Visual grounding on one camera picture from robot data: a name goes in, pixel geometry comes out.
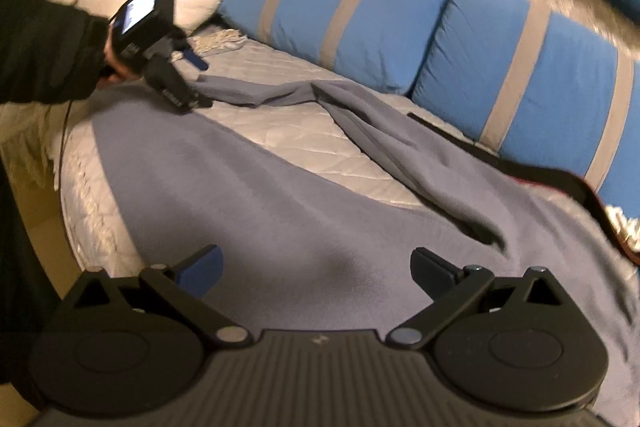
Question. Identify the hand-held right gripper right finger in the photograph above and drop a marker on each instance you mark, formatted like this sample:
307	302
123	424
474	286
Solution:
430	274

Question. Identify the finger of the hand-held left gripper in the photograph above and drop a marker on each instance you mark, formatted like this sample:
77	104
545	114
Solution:
192	58
201	102

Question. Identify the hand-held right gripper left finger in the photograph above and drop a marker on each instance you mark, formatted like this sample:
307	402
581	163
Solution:
200	267

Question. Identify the grey-blue sweatpants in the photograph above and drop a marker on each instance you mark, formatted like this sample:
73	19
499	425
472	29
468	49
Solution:
300	232

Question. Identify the person's left forearm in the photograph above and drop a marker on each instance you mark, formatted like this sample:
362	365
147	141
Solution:
45	47

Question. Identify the person's left hand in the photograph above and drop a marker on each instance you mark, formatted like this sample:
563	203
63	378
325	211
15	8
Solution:
116	68

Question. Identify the cream fringed throw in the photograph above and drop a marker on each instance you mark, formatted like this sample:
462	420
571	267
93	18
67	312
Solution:
220	41

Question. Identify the grey quilted bed cover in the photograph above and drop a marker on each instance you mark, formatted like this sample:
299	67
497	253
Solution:
280	127

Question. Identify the blue grey-striped pillow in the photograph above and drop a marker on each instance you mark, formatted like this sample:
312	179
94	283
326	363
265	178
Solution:
565	87
320	7

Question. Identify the white patterned cloth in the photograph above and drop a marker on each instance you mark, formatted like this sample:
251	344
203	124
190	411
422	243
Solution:
622	229

